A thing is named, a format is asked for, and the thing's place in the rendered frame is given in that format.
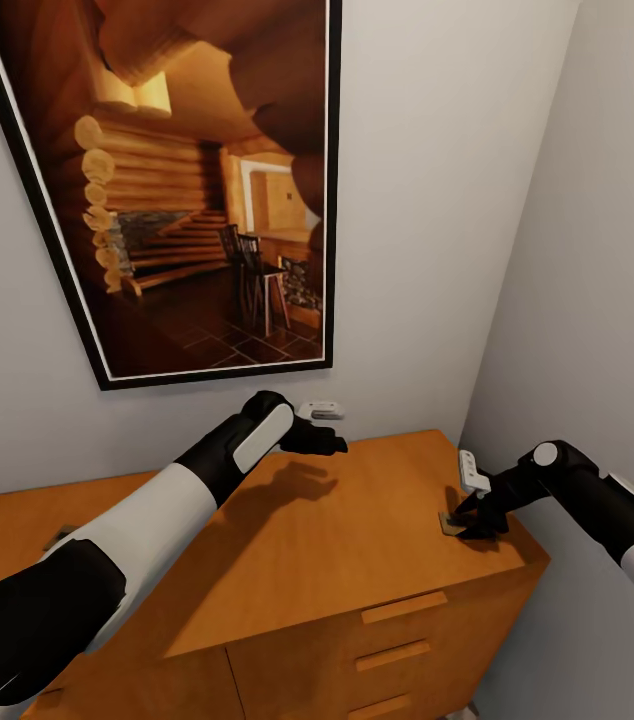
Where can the mousetrap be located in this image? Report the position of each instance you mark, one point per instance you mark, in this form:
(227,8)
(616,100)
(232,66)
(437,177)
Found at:
(452,523)
(63,532)

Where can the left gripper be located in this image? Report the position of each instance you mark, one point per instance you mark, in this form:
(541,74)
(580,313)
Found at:
(318,441)

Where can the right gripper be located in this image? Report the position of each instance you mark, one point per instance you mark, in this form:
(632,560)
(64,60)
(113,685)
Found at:
(492,509)

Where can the picture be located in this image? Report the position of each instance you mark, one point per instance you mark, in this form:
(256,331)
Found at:
(181,160)

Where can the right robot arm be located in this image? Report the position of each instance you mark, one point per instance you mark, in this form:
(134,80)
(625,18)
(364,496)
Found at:
(604,508)

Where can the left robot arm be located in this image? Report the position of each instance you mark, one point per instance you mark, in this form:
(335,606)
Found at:
(85,588)

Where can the cabinet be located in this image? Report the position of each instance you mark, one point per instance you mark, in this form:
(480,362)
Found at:
(322,589)

